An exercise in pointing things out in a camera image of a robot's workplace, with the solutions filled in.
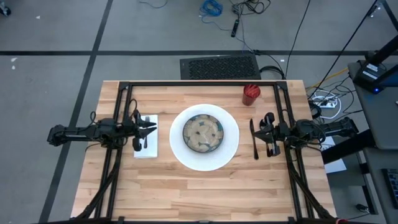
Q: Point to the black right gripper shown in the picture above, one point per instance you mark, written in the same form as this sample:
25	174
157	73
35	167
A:
281	133

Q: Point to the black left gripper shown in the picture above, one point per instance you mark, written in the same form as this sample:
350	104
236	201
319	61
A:
132	130

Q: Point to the silver fork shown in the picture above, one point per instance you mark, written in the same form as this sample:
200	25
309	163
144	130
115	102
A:
145	143

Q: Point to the silver knife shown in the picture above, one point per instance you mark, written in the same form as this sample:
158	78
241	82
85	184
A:
255	149

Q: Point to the white cloth napkin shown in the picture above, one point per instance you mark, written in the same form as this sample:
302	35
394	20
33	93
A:
152	149

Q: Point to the red ribbed cup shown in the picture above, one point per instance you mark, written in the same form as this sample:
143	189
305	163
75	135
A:
250	98

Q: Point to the white round woven placemat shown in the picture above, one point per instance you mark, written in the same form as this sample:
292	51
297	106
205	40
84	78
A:
183	155

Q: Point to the patterned ceramic bowl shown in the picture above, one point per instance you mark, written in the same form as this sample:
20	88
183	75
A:
203	133

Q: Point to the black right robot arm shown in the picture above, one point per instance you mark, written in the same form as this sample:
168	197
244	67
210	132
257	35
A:
335	130

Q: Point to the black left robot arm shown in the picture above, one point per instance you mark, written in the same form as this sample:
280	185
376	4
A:
77	132

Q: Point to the white power strip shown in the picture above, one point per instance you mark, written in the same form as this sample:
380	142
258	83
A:
326	104

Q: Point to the white paper sheet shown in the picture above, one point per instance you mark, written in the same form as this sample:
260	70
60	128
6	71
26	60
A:
335	166

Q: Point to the black desk leg beam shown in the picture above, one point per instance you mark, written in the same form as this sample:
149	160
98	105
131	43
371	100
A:
348	147

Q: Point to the black power adapter stick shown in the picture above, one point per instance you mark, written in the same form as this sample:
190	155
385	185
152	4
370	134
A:
235	28

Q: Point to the dark grey desk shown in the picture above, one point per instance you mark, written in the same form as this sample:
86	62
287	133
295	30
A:
376	161

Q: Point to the black box with blue light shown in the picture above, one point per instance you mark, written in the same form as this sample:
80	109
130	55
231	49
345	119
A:
368	76

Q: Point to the small black floor object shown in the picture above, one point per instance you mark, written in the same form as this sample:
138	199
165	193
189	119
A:
362	208

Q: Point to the black keyboard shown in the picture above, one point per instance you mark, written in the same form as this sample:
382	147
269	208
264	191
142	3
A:
392	186

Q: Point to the black tripod leg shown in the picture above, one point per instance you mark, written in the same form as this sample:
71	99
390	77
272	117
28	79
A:
390	14

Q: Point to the black caster wheel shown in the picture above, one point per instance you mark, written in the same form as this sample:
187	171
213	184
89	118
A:
4	11

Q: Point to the black aluminium table frame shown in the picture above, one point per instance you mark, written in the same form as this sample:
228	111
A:
202	83

